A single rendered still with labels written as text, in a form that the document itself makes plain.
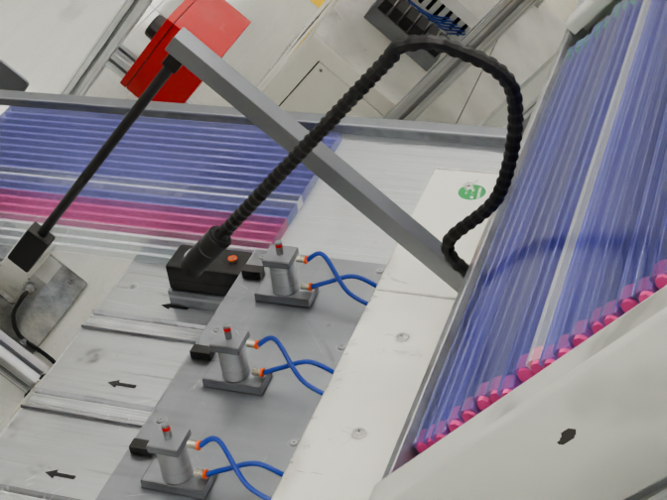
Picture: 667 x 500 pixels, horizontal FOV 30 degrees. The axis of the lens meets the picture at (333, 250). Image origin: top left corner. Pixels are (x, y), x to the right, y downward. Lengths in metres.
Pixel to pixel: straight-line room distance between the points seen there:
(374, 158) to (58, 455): 0.50
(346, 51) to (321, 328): 1.32
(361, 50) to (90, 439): 1.40
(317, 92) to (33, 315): 0.67
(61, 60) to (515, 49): 0.99
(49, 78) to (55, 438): 1.77
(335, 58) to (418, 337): 1.36
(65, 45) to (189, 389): 1.94
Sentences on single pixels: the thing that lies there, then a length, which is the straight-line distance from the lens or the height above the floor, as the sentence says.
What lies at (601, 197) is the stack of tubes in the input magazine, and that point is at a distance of 0.75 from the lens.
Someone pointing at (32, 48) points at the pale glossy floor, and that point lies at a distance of 2.82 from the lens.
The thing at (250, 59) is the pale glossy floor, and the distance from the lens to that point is 3.17.
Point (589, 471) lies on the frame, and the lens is 0.62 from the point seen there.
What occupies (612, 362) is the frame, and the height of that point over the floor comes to 1.57.
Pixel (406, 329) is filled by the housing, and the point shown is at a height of 1.25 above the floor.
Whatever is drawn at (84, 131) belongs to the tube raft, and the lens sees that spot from 1.47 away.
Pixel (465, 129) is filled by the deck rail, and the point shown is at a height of 1.16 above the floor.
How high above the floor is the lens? 1.89
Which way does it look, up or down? 40 degrees down
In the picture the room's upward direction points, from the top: 47 degrees clockwise
